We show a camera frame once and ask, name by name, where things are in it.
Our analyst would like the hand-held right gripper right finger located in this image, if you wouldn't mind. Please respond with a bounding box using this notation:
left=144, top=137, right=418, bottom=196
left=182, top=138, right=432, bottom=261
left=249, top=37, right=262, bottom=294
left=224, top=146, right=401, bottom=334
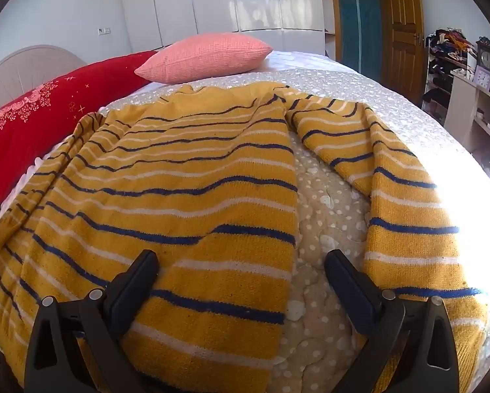
left=324, top=249, right=460, bottom=393

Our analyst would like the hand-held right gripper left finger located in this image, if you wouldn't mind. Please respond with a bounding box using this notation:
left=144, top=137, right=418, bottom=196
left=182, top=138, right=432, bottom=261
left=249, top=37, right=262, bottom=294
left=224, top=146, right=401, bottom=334
left=24, top=249, right=160, bottom=393

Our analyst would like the yellow striped knit sweater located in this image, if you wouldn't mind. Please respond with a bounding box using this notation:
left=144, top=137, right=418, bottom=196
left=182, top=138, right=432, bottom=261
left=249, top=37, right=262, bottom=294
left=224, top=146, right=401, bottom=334
left=0, top=82, right=488, bottom=393

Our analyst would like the shoe rack with clothes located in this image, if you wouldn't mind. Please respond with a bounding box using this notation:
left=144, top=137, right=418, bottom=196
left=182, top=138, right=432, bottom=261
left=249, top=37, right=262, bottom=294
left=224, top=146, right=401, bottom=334
left=422, top=28, right=477, bottom=125

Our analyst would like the dotted beige bedspread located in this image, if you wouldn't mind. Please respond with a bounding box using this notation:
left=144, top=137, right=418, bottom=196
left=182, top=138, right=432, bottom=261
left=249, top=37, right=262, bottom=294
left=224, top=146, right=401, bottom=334
left=0, top=51, right=490, bottom=393

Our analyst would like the red floral pillow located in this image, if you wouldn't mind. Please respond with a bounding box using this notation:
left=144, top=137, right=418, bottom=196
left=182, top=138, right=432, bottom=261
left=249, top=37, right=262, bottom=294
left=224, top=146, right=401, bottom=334
left=0, top=50, right=160, bottom=202

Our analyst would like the beige padded headboard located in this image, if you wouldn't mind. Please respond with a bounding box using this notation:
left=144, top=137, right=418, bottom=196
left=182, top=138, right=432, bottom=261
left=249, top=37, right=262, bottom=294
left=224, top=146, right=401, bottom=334
left=0, top=45, right=89, bottom=109

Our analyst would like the white desk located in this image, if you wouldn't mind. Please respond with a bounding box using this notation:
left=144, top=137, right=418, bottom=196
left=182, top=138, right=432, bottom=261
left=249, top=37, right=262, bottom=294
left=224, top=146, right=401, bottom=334
left=443, top=67, right=490, bottom=158

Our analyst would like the pink pillow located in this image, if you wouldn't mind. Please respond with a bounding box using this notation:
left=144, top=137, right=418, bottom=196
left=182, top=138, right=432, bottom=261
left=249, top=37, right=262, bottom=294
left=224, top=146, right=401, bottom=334
left=134, top=32, right=273, bottom=84

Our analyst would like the wooden door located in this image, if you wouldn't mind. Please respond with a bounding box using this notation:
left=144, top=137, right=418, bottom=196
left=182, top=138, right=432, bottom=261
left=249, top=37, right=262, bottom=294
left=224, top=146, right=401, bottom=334
left=378, top=0, right=425, bottom=95

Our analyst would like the teal door curtain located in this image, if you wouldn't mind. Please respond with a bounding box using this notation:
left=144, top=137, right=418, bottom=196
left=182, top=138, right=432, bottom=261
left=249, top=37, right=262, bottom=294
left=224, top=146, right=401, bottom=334
left=334, top=0, right=383, bottom=80

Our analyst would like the dark wooden mantel clock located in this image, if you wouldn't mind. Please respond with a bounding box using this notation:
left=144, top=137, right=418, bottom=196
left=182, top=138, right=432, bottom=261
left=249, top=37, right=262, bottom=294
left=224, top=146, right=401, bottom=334
left=475, top=37, right=490, bottom=70

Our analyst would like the white glossy wardrobe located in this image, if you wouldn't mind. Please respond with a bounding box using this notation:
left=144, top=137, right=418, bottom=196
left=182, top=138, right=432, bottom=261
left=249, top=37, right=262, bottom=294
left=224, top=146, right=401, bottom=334
left=119, top=0, right=326, bottom=52

